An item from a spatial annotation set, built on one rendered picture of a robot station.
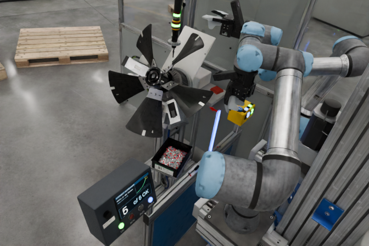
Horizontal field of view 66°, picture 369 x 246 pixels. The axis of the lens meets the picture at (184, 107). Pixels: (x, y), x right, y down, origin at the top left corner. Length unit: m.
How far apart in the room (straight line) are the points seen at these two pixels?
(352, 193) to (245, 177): 0.52
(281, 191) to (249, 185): 0.08
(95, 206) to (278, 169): 0.60
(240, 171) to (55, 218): 2.03
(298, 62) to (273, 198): 0.40
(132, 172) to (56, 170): 1.79
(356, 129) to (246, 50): 0.41
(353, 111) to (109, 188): 0.83
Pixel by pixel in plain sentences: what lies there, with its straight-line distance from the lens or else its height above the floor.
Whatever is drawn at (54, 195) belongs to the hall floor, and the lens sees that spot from 2.69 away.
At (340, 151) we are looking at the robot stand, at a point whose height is 1.49.
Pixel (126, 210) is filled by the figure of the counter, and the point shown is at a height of 1.16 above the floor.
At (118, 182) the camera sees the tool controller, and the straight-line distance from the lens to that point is 1.09.
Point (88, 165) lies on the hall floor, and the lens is 2.83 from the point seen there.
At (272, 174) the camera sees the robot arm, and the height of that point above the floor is 1.60.
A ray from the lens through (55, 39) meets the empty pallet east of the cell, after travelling 4.78.
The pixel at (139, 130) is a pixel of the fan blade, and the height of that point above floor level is 0.95.
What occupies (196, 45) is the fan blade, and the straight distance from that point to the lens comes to 1.65.
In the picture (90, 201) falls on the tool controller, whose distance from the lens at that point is 1.05.
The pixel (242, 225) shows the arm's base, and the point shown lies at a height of 1.09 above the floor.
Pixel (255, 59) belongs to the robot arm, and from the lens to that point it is 0.86.
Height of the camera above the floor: 2.10
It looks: 37 degrees down
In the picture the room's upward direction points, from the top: 7 degrees clockwise
